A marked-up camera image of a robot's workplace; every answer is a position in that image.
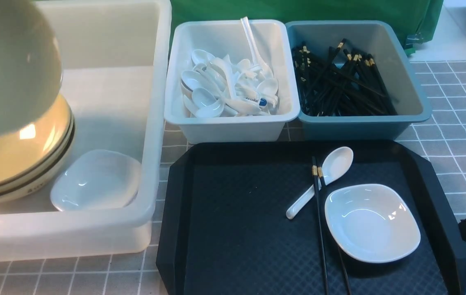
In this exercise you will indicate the black chopstick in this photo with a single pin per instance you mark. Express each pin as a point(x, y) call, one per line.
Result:
point(343, 267)
point(317, 188)

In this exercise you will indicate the white soup spoon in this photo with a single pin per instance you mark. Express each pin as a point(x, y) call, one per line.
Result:
point(335, 165)

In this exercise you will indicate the white square dish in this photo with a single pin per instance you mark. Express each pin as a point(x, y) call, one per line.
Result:
point(99, 179)
point(371, 223)

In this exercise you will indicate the yellow-green noodle bowl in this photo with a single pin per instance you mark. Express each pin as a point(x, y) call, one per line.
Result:
point(30, 65)

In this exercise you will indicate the middle stacked yellow bowl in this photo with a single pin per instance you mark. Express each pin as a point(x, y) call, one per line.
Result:
point(32, 174)

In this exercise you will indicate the stacked yellow bowl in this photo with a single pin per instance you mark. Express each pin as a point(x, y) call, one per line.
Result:
point(44, 177)
point(32, 174)
point(22, 150)

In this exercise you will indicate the top stacked yellow bowl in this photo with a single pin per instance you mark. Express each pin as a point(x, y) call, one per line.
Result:
point(22, 150)

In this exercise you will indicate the bottom stacked yellow bowl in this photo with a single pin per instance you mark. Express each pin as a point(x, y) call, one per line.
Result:
point(44, 177)

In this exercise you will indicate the pile of white spoons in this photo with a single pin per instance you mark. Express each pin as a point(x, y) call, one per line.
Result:
point(205, 84)

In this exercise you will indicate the long white ladle spoon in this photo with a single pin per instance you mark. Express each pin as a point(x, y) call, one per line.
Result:
point(266, 71)

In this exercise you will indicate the black serving tray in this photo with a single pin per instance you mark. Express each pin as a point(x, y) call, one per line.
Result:
point(224, 230)

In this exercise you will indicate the white spoon bin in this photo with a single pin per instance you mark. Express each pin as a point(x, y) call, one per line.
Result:
point(222, 37)

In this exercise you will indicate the pile of black chopsticks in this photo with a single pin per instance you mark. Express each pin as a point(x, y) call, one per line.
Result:
point(346, 82)

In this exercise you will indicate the white square dish in tub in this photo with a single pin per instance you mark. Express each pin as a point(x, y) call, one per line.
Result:
point(99, 179)

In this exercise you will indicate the large white plastic tub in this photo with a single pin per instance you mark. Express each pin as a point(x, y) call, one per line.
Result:
point(115, 62)

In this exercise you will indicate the green cloth backdrop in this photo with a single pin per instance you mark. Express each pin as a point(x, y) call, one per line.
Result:
point(413, 21)

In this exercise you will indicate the grey checked tablecloth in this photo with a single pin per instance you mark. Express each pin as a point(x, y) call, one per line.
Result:
point(441, 139)

